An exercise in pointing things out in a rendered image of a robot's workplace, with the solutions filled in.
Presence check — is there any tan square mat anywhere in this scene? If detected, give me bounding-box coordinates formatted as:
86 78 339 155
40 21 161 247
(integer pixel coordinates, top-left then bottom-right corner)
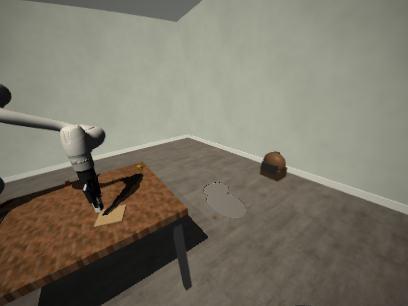
94 205 126 227

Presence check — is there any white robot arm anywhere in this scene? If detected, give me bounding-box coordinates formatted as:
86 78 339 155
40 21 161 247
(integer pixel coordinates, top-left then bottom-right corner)
0 84 106 172

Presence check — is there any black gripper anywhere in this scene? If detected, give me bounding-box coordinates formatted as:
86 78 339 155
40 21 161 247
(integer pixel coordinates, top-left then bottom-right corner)
77 167 103 213

